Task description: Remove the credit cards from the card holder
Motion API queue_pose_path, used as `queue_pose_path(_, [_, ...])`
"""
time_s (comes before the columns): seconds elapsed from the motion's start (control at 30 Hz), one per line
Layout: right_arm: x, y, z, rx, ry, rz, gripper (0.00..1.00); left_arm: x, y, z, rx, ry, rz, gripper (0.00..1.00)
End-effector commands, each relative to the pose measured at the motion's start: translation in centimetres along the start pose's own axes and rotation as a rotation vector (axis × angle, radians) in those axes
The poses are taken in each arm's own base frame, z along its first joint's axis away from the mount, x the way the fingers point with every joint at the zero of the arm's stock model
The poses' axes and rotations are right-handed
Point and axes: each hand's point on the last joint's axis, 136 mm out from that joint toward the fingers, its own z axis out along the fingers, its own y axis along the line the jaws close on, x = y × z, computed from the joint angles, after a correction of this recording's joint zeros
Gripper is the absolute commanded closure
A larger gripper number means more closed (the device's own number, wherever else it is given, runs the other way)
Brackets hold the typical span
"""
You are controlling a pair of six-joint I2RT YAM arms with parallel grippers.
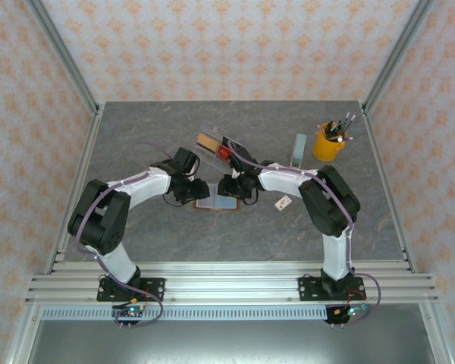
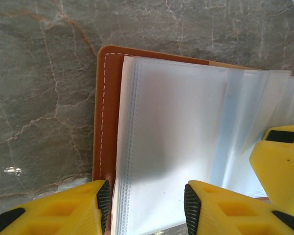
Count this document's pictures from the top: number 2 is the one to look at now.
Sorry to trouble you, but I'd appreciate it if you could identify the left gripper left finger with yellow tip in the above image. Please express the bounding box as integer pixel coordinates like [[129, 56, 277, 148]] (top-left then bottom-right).
[[0, 180, 113, 235]]

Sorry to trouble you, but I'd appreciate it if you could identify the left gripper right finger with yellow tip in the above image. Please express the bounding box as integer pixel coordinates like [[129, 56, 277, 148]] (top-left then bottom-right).
[[183, 180, 294, 235]]

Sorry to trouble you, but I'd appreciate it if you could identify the brown leather card holder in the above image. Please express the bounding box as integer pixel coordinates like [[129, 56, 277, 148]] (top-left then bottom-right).
[[91, 45, 294, 235]]

